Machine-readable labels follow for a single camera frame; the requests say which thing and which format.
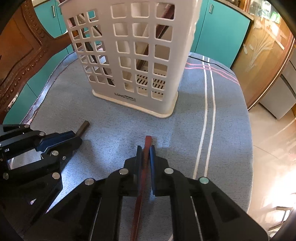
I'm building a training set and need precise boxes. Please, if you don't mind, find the white plastic utensil basket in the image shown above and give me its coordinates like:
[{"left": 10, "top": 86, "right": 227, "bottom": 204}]
[{"left": 58, "top": 1, "right": 201, "bottom": 118}]

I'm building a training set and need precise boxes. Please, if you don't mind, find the carved wooden chair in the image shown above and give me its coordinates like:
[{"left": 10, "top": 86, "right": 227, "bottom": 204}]
[{"left": 1, "top": 1, "right": 71, "bottom": 121}]

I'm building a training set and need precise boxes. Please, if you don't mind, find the grey refrigerator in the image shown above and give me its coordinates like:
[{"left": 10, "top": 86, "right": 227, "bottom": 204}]
[{"left": 260, "top": 50, "right": 296, "bottom": 120}]

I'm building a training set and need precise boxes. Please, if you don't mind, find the blue striped cloth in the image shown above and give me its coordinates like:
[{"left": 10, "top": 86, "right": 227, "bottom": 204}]
[{"left": 21, "top": 52, "right": 254, "bottom": 241}]

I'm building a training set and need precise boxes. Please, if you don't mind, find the wooden glass partition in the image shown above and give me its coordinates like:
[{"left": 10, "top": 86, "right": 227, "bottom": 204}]
[{"left": 231, "top": 1, "right": 295, "bottom": 109}]

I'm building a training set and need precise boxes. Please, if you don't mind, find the dark brown chopstick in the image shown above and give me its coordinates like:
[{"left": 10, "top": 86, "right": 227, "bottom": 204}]
[{"left": 69, "top": 17, "right": 115, "bottom": 86}]

